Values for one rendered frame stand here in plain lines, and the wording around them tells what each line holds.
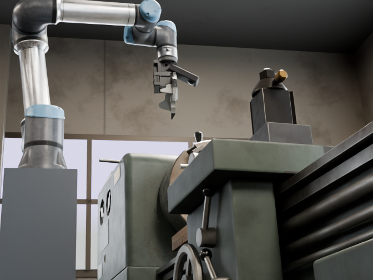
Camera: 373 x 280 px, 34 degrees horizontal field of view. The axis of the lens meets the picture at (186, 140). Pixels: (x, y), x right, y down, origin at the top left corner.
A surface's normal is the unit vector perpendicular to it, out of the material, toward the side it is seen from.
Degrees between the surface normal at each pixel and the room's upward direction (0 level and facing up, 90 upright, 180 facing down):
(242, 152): 90
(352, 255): 90
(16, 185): 90
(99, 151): 90
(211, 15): 180
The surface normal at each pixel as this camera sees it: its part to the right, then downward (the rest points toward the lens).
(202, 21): 0.05, 0.93
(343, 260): -0.96, -0.07
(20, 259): 0.19, -0.36
